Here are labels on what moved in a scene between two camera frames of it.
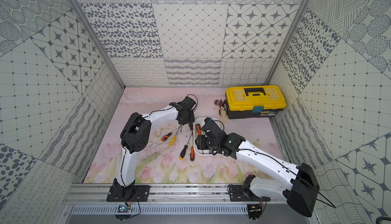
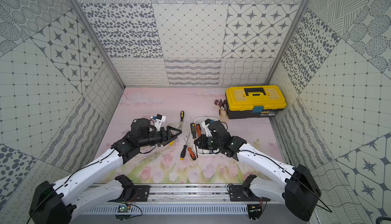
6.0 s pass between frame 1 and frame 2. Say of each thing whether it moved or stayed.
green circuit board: stayed
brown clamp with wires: stayed
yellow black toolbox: stayed
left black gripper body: moved
